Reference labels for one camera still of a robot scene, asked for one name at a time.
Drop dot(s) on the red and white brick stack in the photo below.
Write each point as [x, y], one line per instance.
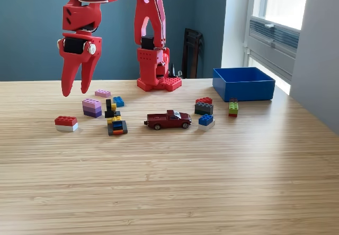
[66, 122]

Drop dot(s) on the yellow toy digger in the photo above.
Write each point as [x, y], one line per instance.
[116, 126]

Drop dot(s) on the blue plastic bin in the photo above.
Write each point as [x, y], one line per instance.
[249, 92]

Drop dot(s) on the pink flat lego brick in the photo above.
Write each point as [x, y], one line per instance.
[103, 93]

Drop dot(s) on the small blue lego brick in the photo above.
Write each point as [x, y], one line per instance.
[119, 102]

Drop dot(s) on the red lego brick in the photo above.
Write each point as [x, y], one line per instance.
[204, 100]

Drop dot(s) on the dark grey lego brick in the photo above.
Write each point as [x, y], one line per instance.
[204, 109]

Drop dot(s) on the pink and purple brick stack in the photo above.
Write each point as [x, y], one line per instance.
[92, 109]

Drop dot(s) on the black table clamp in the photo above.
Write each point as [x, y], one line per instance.
[173, 72]

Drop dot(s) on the dark red toy pickup car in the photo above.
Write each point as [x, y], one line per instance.
[167, 121]

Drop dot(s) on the dark folded chair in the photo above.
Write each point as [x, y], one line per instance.
[192, 55]

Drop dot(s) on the blue and white brick stack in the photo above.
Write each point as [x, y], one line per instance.
[206, 121]

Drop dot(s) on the green brick stack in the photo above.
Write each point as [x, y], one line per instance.
[233, 108]

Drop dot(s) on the grey window vent unit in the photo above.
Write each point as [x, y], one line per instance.
[278, 35]

